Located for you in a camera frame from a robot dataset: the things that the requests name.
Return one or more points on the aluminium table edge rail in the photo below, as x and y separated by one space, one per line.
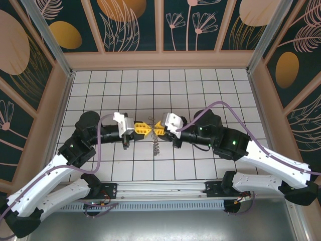
65 95
257 100

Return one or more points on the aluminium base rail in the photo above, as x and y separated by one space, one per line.
160 189

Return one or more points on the grey metal base plate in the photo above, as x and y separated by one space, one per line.
160 226

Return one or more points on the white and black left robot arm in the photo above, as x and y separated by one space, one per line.
57 175

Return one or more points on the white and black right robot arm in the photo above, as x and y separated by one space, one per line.
265 160

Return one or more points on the aluminium corner post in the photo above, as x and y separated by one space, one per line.
267 35
48 35

